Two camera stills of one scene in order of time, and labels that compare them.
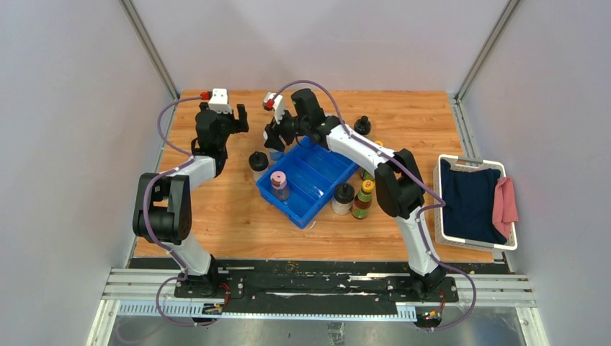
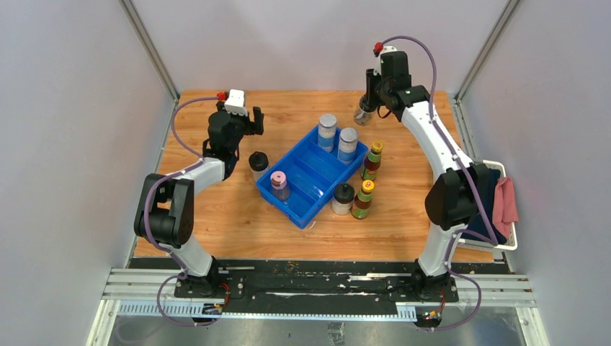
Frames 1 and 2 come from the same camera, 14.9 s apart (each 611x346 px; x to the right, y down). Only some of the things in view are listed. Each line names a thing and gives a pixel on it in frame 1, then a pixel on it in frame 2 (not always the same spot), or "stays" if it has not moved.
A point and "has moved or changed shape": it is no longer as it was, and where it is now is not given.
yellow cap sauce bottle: x=363 y=200 stays
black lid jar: x=343 y=197 stays
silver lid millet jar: x=274 y=155 has moved or changed shape
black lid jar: x=259 y=164 stays
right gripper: x=274 y=131 -> x=372 y=79
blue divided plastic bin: x=313 y=172 stays
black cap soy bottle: x=362 y=126 -> x=364 y=117
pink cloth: x=504 y=205 stays
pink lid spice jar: x=279 y=185 stays
